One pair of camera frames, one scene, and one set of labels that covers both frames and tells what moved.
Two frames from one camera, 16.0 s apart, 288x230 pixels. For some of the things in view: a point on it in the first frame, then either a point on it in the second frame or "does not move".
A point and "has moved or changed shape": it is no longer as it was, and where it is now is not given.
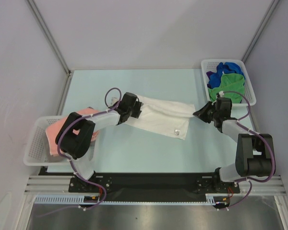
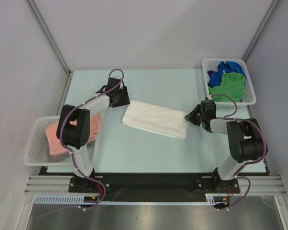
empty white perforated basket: (38, 153) does not move
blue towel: (214, 78) does not move
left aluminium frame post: (41, 21) does not move
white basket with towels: (228, 78) does not move
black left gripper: (137, 112) to (125, 100)
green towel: (231, 86) does not move
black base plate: (148, 187) does not move
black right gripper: (210, 113) to (197, 116)
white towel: (167, 118) has moved or changed shape
